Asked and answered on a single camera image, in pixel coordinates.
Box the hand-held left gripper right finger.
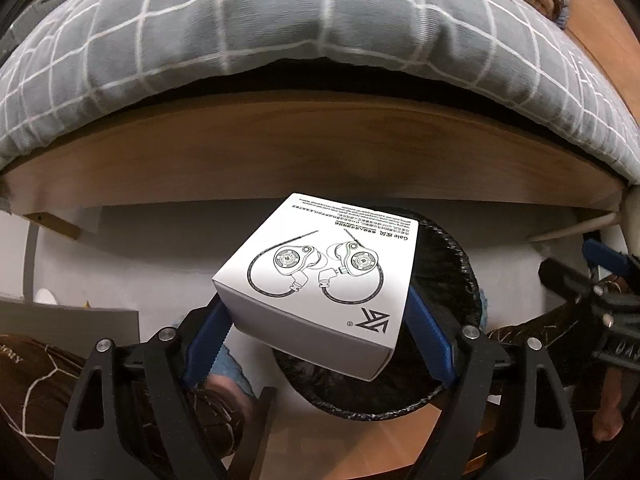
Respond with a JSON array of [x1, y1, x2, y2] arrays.
[[399, 285, 589, 480]]

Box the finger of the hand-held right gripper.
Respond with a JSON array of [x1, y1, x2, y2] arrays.
[[581, 239, 640, 276], [538, 258, 615, 311]]

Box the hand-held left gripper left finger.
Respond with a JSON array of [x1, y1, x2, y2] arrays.
[[55, 292, 277, 480]]

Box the black bag trash bin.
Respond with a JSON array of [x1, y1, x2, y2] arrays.
[[270, 210, 489, 422]]

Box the white earphone box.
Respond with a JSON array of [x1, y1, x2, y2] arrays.
[[212, 192, 420, 381]]

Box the person's right hand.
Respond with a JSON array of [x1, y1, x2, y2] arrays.
[[592, 367, 634, 444]]

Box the white rod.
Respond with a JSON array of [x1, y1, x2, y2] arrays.
[[525, 210, 627, 244]]

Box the grey board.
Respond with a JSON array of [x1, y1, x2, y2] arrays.
[[0, 295, 141, 357]]

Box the person's brown patterned pants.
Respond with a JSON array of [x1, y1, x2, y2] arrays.
[[0, 305, 603, 480]]

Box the grey checked mattress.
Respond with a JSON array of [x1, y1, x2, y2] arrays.
[[0, 0, 640, 187]]

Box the wooden bed frame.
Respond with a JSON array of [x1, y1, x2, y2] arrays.
[[0, 0, 640, 242]]

